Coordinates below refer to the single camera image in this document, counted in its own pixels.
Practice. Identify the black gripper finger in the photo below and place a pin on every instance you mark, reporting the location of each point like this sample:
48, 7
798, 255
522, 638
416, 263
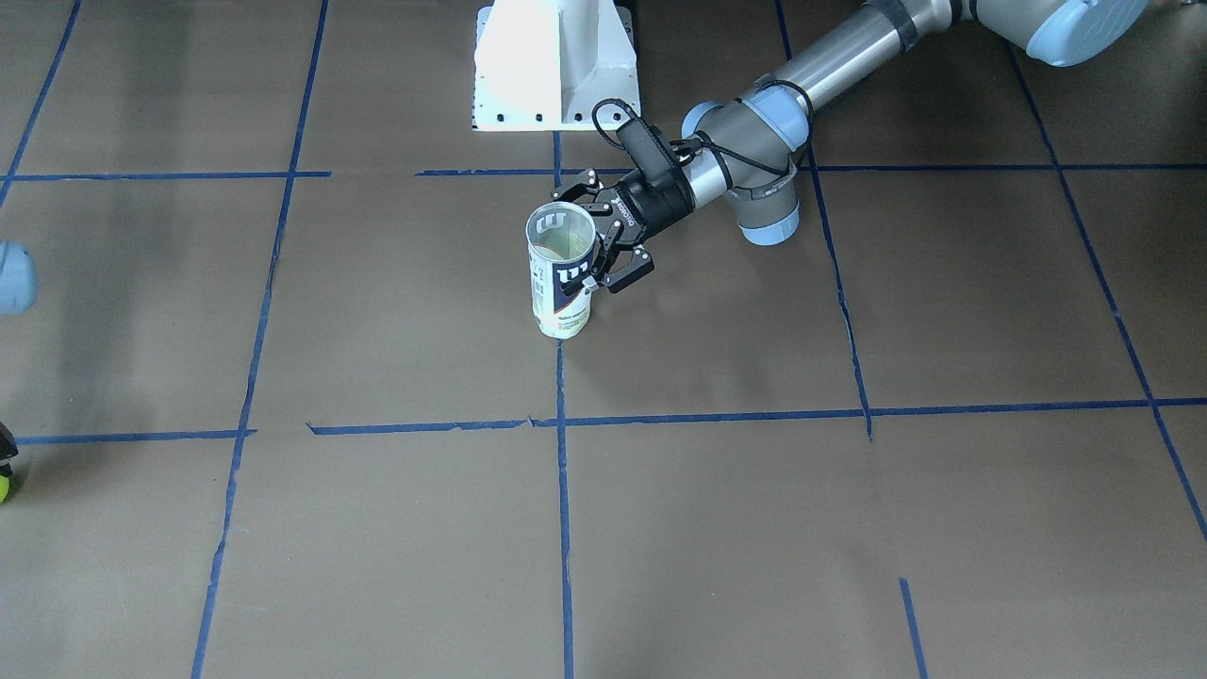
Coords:
9, 450

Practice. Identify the clear tennis ball can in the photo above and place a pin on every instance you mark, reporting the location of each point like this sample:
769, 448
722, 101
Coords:
561, 240

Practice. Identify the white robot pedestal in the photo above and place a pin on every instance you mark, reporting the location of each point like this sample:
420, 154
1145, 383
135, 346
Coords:
553, 65

